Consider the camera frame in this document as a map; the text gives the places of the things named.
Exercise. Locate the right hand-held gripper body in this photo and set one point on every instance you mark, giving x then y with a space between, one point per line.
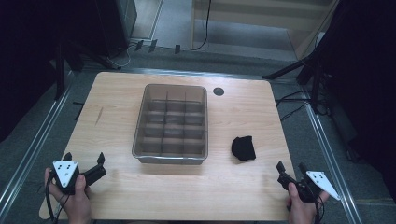
320 182

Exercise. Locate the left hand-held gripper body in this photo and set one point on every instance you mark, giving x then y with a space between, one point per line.
65 174

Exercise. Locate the black sock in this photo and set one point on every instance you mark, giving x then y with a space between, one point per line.
243 148

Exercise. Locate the clear divided plastic organizer box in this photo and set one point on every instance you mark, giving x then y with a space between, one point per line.
171 124

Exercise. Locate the person's left hand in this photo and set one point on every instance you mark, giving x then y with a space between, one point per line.
76 205

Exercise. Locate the person's right hand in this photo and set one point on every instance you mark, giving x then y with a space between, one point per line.
302 211

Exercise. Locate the black metal stand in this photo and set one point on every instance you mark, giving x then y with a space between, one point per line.
60 71

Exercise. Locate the black round table grommet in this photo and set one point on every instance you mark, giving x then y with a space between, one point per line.
218 91

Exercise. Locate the black tripod stand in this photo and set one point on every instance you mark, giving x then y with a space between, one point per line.
314 68

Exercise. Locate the black cabinet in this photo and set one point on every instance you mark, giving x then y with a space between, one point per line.
116 21

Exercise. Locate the aluminium floor rail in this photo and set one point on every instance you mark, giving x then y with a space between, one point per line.
34 149
330 161

